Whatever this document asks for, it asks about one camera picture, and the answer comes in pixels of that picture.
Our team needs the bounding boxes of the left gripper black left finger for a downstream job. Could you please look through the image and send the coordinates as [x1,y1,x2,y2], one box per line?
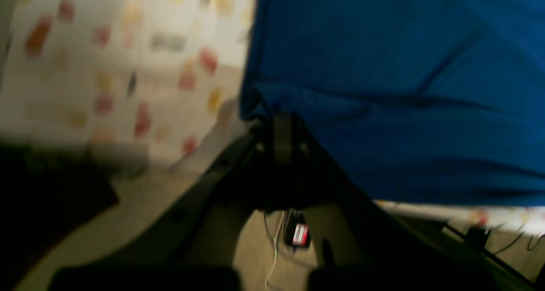
[49,113,284,291]

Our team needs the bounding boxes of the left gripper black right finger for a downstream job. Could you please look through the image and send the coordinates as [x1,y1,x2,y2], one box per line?
[284,113,535,291]

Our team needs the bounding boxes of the dark blue t-shirt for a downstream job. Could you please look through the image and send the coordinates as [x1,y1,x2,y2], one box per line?
[240,0,545,206]

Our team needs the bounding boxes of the black box with red label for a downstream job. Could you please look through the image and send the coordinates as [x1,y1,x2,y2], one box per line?
[284,209,312,248]

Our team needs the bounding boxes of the white terrazzo tablecloth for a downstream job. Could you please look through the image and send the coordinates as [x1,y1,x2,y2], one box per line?
[1,0,544,235]

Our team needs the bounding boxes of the white cable on floor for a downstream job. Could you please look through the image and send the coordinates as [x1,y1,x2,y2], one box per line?
[263,210,318,291]

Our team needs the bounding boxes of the black cable on floor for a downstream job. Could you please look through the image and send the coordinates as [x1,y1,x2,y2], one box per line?
[443,223,545,279]

